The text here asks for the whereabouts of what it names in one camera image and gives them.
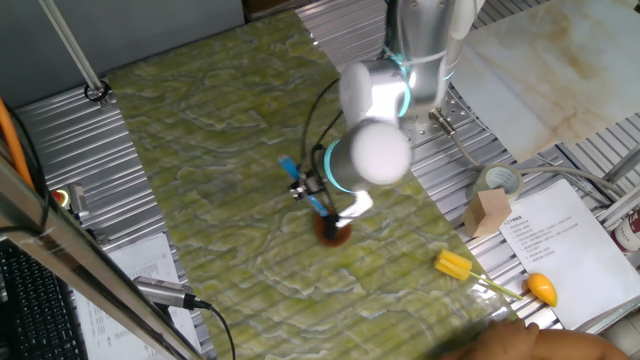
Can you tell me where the aluminium profile bar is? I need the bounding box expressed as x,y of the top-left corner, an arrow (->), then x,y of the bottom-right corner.
602,144 -> 640,184
597,187 -> 640,226

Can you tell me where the paper sheet with printed table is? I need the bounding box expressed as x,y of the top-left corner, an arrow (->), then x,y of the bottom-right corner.
72,232 -> 204,360

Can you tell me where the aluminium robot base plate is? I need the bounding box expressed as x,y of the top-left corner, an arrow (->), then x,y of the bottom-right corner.
399,84 -> 481,149

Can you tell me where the beige marble pattern sheet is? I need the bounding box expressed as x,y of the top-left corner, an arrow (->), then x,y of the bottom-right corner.
449,0 -> 640,164

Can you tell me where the clear adhesive tape roll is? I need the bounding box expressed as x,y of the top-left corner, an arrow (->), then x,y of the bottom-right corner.
472,162 -> 525,204

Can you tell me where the metal frame bar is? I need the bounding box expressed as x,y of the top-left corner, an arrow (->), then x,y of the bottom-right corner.
0,154 -> 204,360

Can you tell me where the emergency stop button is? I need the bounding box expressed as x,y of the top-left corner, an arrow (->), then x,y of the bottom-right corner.
49,183 -> 90,220

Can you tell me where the aluminium pole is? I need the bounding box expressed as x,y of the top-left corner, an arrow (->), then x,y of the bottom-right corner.
38,0 -> 114,109

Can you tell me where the yellow toy mango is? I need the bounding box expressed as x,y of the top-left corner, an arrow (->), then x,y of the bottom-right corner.
527,272 -> 559,309

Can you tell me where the red white can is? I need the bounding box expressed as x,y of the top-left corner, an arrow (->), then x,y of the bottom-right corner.
610,208 -> 640,254

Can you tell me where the yellow sponge brush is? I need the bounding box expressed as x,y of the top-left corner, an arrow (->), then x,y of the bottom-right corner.
433,248 -> 525,301

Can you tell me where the black keyboard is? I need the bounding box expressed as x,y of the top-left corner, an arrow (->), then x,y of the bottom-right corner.
0,239 -> 89,360

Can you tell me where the silver camera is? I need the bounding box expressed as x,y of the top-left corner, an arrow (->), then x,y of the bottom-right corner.
132,275 -> 199,311

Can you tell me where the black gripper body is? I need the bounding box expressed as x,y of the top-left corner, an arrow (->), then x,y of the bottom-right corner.
298,169 -> 329,199

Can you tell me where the green marble pattern mat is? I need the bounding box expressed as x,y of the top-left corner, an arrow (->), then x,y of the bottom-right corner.
107,8 -> 516,360

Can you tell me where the blue handled brown bristle brush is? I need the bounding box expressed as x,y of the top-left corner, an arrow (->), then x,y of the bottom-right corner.
277,153 -> 354,248

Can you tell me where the orange tube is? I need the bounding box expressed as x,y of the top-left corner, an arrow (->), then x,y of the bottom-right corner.
0,97 -> 35,191

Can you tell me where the grey cable with metal connector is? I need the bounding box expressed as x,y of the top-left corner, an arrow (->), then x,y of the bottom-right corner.
428,107 -> 626,201

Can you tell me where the paper sheet with printed list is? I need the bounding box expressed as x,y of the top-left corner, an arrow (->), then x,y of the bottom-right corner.
498,178 -> 640,329

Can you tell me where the bare human hand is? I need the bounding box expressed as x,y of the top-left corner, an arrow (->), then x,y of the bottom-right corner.
434,318 -> 631,360

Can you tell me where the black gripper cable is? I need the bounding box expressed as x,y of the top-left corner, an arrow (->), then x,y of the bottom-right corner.
298,77 -> 346,211

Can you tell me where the black camera cable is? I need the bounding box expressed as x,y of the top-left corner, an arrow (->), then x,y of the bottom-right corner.
192,298 -> 237,360

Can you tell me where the small cardboard box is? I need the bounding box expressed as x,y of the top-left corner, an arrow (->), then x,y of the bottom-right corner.
460,188 -> 514,240

